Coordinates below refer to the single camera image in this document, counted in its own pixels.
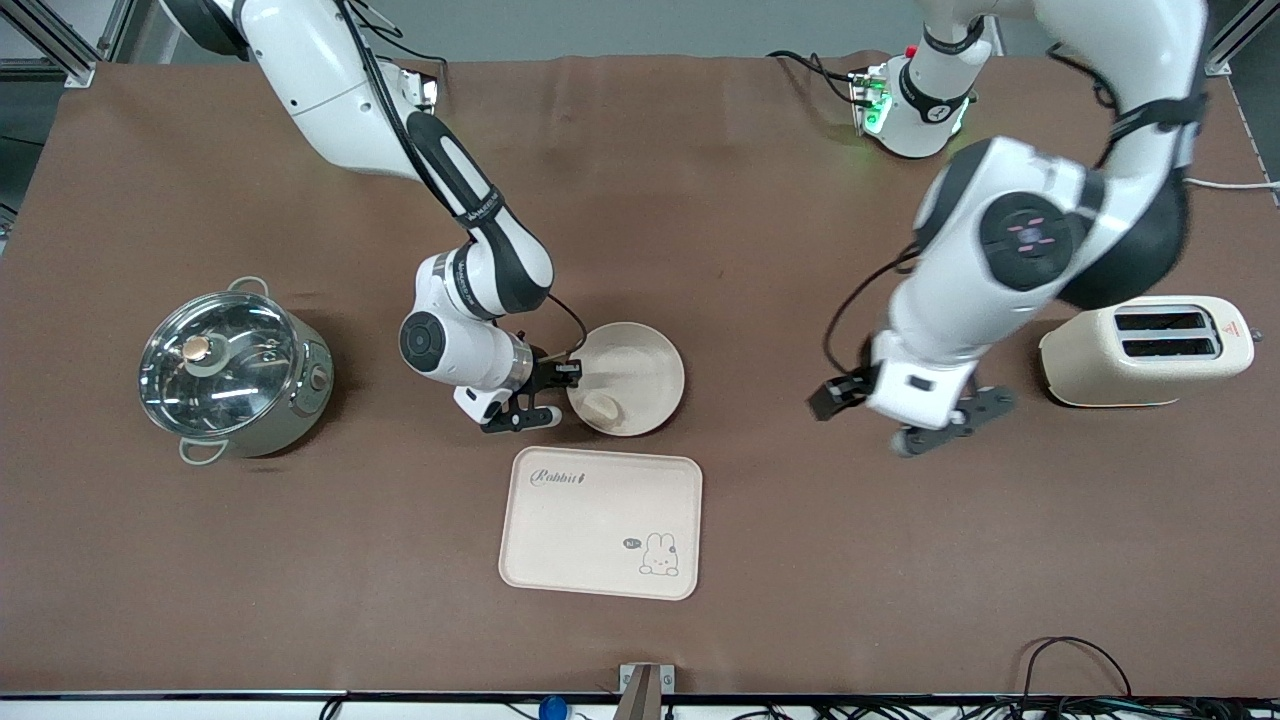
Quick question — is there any round cream plate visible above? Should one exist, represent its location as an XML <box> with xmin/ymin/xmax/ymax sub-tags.
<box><xmin>566</xmin><ymin>321</ymin><xmax>687</xmax><ymax>437</ymax></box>

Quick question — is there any cream tray with rabbit print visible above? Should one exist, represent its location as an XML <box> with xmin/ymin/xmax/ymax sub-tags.
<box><xmin>498</xmin><ymin>445</ymin><xmax>704</xmax><ymax>602</ymax></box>

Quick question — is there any cream two-slot toaster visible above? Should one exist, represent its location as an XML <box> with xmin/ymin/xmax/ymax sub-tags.
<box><xmin>1038</xmin><ymin>295</ymin><xmax>1264</xmax><ymax>408</ymax></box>

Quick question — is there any brown table cover cloth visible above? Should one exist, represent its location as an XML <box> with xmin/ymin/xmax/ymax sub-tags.
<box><xmin>0</xmin><ymin>50</ymin><xmax>1280</xmax><ymax>699</ymax></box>

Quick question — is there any steel electric cooking pot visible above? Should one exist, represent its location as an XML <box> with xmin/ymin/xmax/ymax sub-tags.
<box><xmin>138</xmin><ymin>276</ymin><xmax>336</xmax><ymax>467</ymax></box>

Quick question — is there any glass pot lid with knob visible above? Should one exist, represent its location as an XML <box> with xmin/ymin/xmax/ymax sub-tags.
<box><xmin>138</xmin><ymin>291</ymin><xmax>301</xmax><ymax>439</ymax></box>

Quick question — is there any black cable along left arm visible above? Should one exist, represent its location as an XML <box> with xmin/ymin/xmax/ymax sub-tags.
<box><xmin>822</xmin><ymin>244</ymin><xmax>922</xmax><ymax>379</ymax></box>

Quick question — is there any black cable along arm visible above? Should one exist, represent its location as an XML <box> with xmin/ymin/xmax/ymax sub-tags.
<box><xmin>822</xmin><ymin>244</ymin><xmax>922</xmax><ymax>379</ymax></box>
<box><xmin>335</xmin><ymin>0</ymin><xmax>591</xmax><ymax>363</ymax></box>

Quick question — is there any black looped cable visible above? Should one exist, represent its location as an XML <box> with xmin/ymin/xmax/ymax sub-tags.
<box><xmin>1014</xmin><ymin>636</ymin><xmax>1137</xmax><ymax>701</ymax></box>

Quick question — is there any black cable bundle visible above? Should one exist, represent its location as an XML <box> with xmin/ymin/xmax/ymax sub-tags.
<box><xmin>700</xmin><ymin>695</ymin><xmax>1280</xmax><ymax>720</ymax></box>

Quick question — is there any grey metal camera bracket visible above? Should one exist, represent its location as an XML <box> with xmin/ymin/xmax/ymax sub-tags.
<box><xmin>618</xmin><ymin>663</ymin><xmax>677</xmax><ymax>720</ymax></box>

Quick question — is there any black cable along right arm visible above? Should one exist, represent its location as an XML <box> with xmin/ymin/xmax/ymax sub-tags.
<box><xmin>335</xmin><ymin>0</ymin><xmax>591</xmax><ymax>363</ymax></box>

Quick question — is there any black cable at left arm base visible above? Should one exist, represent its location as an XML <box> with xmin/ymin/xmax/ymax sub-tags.
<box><xmin>767</xmin><ymin>49</ymin><xmax>863</xmax><ymax>106</ymax></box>

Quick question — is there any black cable at arm base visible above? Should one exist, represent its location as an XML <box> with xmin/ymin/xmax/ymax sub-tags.
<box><xmin>767</xmin><ymin>49</ymin><xmax>863</xmax><ymax>106</ymax></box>
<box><xmin>348</xmin><ymin>0</ymin><xmax>448</xmax><ymax>77</ymax></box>

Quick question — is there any black cable at right arm base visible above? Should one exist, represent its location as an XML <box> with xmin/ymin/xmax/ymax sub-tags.
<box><xmin>348</xmin><ymin>0</ymin><xmax>448</xmax><ymax>77</ymax></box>

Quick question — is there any aluminium frame profile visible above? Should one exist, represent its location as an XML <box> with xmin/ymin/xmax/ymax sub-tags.
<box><xmin>1204</xmin><ymin>0</ymin><xmax>1263</xmax><ymax>77</ymax></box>
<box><xmin>0</xmin><ymin>0</ymin><xmax>137</xmax><ymax>87</ymax></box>

